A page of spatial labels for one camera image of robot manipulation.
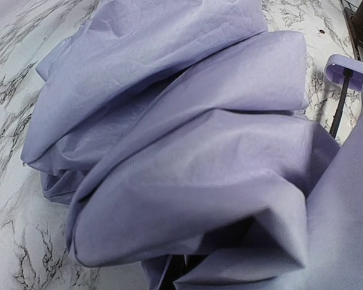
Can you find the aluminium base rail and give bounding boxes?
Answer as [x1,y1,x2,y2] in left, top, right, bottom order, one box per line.
[340,1,363,62]

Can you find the lilac folding umbrella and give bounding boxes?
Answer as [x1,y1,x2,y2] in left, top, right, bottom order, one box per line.
[21,1,363,289]

